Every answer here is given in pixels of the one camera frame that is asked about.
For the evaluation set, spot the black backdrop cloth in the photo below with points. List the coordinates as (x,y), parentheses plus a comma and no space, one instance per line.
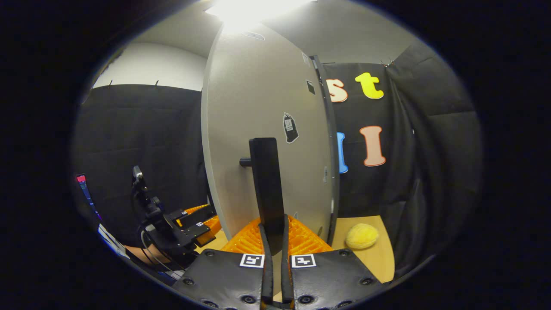
(150,129)

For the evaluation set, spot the grey cabinet door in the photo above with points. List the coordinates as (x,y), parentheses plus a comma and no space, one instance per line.
(249,107)

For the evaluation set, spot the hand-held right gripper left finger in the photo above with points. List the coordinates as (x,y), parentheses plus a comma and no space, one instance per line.
(267,275)

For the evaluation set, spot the yellow round sponge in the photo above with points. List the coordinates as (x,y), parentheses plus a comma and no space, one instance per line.
(361,236)

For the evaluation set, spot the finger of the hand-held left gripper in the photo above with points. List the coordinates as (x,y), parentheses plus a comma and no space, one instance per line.
(198,215)
(202,232)

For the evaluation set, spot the dark monitor screen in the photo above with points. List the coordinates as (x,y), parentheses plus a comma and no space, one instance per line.
(87,193)

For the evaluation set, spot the large ceiling light panel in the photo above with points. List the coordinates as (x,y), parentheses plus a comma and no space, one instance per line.
(254,13)

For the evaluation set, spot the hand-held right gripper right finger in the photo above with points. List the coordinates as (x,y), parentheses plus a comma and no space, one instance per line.
(286,275)

